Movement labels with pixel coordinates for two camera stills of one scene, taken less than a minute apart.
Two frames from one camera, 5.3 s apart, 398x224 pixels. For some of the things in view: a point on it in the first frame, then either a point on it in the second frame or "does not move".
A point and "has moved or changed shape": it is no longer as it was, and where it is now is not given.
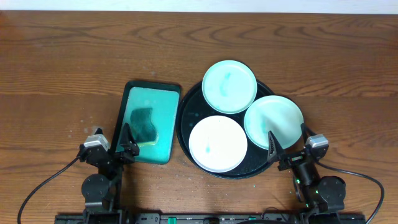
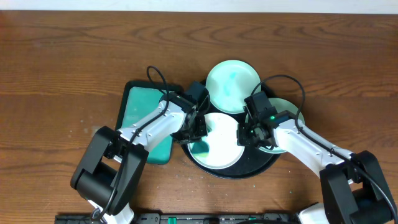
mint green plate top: x=229 y=86 does not move
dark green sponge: x=142 y=127 has moved or changed shape
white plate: x=217 y=144 does not move
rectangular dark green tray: x=164 y=99 does not move
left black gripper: x=112 y=156 -> x=189 y=134
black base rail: x=211 y=218 does not move
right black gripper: x=289 y=158 -> x=242 y=139
